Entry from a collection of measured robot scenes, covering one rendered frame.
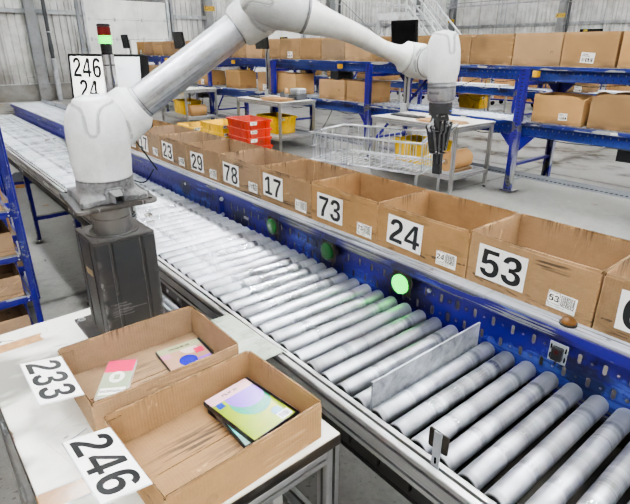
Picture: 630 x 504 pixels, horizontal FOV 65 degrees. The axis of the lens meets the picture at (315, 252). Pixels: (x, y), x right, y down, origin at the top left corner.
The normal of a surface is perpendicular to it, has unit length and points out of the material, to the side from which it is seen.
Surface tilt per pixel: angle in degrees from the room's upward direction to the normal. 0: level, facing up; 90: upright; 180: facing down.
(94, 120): 72
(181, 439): 1
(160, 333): 89
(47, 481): 0
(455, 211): 89
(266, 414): 0
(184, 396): 89
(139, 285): 90
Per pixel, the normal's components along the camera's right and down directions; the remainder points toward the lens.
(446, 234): -0.77, 0.25
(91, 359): 0.64, 0.28
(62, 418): 0.00, -0.92
